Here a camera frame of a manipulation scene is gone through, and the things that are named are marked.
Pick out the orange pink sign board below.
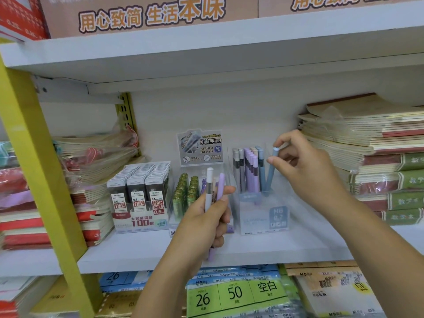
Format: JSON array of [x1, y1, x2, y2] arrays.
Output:
[[257, 0, 424, 19], [38, 0, 260, 39]]

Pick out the red white receipt book bundle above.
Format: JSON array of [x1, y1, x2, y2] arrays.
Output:
[[0, 276, 59, 318]]

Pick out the rows of lead tubes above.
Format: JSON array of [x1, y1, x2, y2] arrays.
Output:
[[172, 173, 235, 234]]

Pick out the pink paper sheet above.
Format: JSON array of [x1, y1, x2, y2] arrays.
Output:
[[0, 190, 34, 211]]

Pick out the stack of blue paper packs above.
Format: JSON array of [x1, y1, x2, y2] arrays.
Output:
[[99, 265, 282, 292]]

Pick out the person's right forearm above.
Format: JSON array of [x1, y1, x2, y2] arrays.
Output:
[[319, 192, 424, 318]]

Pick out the crumpled plastic-wrapped notebook pack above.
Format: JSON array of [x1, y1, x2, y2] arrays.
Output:
[[53, 122, 140, 186]]

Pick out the clear box with blue label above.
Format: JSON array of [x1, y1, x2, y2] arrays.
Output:
[[228, 145, 291, 236]]

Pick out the beige notebook stack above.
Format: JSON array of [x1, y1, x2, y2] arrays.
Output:
[[284, 260, 386, 318], [296, 93, 424, 226]]

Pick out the yellow notebook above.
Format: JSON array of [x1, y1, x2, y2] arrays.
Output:
[[30, 276, 80, 318]]

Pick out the clear display of green purple tubes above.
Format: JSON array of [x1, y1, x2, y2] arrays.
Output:
[[168, 129, 236, 237]]

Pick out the red white striped pack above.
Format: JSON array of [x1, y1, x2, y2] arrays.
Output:
[[0, 0, 50, 42]]

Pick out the wrapped red-band notebook pack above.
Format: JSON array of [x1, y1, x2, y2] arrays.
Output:
[[0, 167, 29, 196]]

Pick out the rows of lead cases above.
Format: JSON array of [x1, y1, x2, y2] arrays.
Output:
[[106, 161, 171, 212]]

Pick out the red-spine notebook stack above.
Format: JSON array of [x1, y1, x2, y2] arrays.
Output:
[[0, 188, 115, 250]]

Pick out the person's left forearm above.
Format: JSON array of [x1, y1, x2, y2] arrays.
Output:
[[132, 248, 212, 318]]

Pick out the cluster of slim refills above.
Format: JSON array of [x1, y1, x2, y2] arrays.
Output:
[[231, 145, 265, 204]]

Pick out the stack of gold paper packs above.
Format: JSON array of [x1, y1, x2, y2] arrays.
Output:
[[94, 291, 188, 318]]

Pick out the yellow slotted bracket rail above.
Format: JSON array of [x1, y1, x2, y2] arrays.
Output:
[[114, 92, 141, 158]]

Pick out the wrapped teal-band notebook pack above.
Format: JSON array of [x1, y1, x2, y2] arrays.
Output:
[[0, 140, 17, 168]]

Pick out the person's right hand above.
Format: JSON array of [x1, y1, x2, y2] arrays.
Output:
[[266, 129, 347, 212]]

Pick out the person's left hand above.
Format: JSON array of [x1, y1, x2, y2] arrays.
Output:
[[178, 185, 236, 264]]

